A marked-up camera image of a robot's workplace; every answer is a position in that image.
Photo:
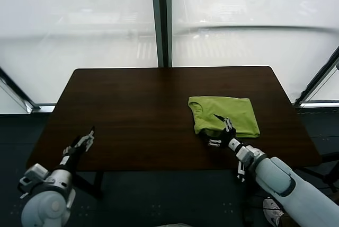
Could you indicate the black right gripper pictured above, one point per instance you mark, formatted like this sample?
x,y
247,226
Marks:
x,y
227,138

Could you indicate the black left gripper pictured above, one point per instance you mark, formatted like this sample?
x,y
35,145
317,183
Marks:
x,y
72,154

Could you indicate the lime green t-shirt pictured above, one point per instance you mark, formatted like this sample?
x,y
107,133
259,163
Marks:
x,y
225,114

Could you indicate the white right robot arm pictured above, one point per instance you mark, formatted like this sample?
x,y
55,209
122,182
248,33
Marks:
x,y
278,179

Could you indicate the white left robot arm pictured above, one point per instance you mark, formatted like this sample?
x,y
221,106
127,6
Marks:
x,y
47,197

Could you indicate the white sneaker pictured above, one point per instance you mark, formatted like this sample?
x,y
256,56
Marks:
x,y
272,211

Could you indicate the dark brown trouser leg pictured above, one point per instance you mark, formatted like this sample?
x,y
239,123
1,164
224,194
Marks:
x,y
287,221

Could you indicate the dark vertical window mullion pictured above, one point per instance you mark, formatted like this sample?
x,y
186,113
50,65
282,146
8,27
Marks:
x,y
161,25

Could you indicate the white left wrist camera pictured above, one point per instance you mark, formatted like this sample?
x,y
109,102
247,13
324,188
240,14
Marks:
x,y
33,175

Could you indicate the slanted metal window frame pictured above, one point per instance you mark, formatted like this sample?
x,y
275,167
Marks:
x,y
317,79
16,91

